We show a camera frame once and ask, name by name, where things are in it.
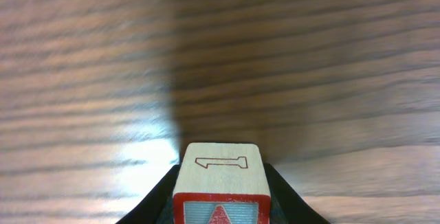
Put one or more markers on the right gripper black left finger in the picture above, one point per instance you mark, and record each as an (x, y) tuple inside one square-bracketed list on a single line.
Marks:
[(151, 206)]

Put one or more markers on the red letter A block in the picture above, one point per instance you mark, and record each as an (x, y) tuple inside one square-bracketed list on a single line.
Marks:
[(221, 183)]

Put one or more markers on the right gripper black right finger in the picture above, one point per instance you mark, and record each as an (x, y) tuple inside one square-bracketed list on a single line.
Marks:
[(287, 207)]

